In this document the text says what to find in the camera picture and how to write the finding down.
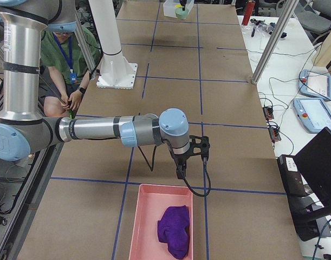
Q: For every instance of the near teach pendant tablet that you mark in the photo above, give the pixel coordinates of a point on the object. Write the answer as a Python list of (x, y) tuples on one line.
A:
[(313, 113)]

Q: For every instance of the aluminium frame post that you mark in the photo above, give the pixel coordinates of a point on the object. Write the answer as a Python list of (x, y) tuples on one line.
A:
[(282, 21)]

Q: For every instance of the pale green ceramic bowl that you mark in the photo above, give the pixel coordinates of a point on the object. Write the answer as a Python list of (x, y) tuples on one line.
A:
[(181, 13)]

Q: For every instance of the red cylinder bottle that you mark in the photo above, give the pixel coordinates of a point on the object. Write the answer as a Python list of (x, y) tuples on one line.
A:
[(248, 12)]

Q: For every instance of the black monitor with stand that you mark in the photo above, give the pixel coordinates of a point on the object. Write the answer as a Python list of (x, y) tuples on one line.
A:
[(306, 178)]

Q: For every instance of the clear plastic storage box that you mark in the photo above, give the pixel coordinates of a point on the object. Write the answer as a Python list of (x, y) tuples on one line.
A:
[(169, 7)]

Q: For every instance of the pink plastic tray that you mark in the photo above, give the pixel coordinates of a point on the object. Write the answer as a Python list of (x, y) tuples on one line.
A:
[(153, 200)]

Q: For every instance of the cable connector block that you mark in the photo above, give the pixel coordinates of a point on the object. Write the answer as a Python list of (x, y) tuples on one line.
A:
[(274, 131), (268, 112)]

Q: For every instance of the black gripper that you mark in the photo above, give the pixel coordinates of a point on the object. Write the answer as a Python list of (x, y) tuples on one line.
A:
[(181, 160), (183, 3)]

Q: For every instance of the far cable connector block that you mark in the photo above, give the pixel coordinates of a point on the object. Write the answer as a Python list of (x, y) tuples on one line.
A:
[(268, 112)]

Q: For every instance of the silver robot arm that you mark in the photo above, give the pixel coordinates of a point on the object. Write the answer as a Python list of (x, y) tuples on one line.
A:
[(28, 25)]

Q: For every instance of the seated person green shirt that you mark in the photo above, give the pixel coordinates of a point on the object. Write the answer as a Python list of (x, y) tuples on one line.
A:
[(64, 59)]

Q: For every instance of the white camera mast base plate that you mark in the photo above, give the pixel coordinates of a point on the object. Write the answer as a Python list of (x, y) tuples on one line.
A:
[(117, 72)]

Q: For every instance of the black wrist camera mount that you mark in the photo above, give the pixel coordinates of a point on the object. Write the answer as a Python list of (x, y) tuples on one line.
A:
[(199, 145)]

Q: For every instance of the teach pendant tablet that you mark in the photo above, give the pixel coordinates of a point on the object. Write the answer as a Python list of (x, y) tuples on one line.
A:
[(313, 113), (314, 84)]

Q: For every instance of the near cable connector block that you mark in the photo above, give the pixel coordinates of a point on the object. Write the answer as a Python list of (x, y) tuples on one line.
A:
[(274, 131)]

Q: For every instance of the purple cloth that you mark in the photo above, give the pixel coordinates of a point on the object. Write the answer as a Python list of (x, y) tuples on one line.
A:
[(172, 230)]

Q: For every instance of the white camera mast column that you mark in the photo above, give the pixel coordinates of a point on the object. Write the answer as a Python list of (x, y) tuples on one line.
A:
[(106, 26)]

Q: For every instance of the far teach pendant tablet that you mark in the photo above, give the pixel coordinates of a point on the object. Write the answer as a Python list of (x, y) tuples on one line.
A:
[(314, 84)]

